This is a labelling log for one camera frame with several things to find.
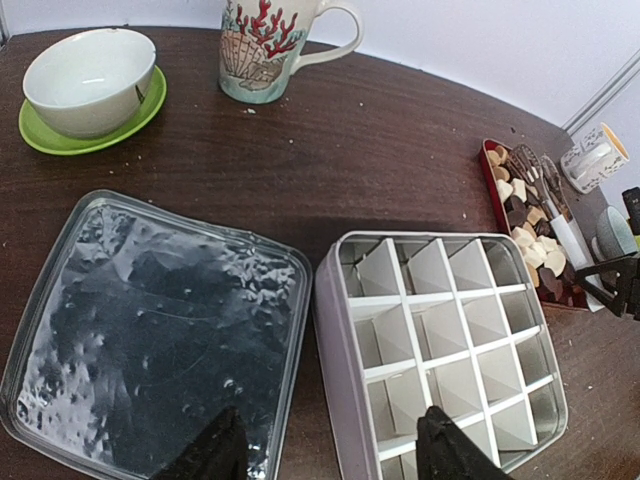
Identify tin box with dividers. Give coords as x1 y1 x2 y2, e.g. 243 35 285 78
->
314 231 568 479

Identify right aluminium frame post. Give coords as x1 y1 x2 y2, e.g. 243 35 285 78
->
562 51 640 136

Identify red chocolate tray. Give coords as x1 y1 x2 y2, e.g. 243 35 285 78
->
481 137 594 310

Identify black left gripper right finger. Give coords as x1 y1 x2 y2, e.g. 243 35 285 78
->
416 405 510 480

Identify grey blue small bowl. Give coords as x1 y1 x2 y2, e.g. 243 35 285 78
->
591 206 638 262

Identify seashell coral mug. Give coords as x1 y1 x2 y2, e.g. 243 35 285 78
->
218 0 364 105

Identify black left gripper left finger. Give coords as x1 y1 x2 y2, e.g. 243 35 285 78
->
159 406 248 480

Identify white ceramic bowl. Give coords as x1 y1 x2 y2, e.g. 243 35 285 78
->
22 28 157 139

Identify bunny tin lid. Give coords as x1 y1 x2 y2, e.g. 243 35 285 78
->
1 190 312 479

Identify white handled tongs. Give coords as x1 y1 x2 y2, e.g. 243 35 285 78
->
508 143 606 314

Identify green saucer plate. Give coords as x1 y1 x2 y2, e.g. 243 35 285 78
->
18 66 168 156

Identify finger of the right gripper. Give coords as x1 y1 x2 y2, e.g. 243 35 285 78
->
575 257 639 320

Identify yellow inside floral mug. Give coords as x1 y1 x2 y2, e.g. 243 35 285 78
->
560 123 630 194

